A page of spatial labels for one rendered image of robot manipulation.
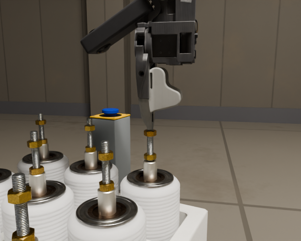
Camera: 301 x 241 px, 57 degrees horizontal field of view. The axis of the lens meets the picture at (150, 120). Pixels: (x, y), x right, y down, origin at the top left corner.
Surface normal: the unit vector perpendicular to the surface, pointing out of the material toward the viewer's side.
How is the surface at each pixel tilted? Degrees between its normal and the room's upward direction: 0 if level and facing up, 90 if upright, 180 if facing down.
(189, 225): 0
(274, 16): 90
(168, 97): 91
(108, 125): 90
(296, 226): 0
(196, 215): 0
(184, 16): 90
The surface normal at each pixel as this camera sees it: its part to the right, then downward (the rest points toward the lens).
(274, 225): 0.00, -0.98
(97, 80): -0.20, 0.18
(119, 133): 0.90, 0.08
